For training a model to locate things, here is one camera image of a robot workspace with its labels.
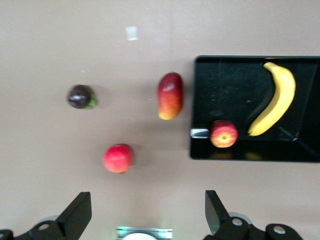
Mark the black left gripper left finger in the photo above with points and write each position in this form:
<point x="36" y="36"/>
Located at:
<point x="72" y="217"/>

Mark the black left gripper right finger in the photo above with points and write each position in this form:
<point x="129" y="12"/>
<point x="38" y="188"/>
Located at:
<point x="217" y="220"/>

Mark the red pomegranate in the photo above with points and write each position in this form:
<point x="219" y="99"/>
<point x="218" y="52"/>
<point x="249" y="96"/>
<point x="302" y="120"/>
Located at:
<point x="117" y="158"/>

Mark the yellow banana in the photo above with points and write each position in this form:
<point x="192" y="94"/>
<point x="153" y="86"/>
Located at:
<point x="280" y="100"/>

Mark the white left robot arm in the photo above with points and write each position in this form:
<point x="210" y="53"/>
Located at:
<point x="138" y="237"/>

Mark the brown table cover sheet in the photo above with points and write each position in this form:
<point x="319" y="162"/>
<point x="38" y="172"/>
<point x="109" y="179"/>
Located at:
<point x="50" y="50"/>

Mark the red yellow apple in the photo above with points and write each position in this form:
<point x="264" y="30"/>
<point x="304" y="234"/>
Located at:
<point x="223" y="133"/>

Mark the red yellow mango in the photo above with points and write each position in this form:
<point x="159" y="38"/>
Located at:
<point x="170" y="96"/>

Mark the dark purple eggplant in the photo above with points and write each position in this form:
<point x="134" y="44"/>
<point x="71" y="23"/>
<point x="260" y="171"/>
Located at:
<point x="78" y="97"/>

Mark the black plastic box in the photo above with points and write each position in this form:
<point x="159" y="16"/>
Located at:
<point x="225" y="87"/>

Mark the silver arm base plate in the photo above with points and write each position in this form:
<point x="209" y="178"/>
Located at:
<point x="120" y="231"/>

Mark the small white paper patch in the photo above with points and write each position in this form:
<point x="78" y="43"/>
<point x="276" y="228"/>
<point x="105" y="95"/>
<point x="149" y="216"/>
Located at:
<point x="131" y="33"/>

